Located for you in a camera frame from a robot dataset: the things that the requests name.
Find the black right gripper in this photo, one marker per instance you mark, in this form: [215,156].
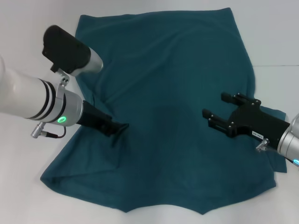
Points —
[257,121]

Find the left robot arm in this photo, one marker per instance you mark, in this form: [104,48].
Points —
[28,98]

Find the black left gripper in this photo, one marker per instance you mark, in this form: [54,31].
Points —
[95,117]

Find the teal blue shirt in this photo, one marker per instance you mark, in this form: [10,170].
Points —
[163,81]

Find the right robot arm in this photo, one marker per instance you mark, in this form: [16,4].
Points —
[292,140]

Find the silver stud on right gripper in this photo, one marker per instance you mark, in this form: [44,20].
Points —
[262,144]

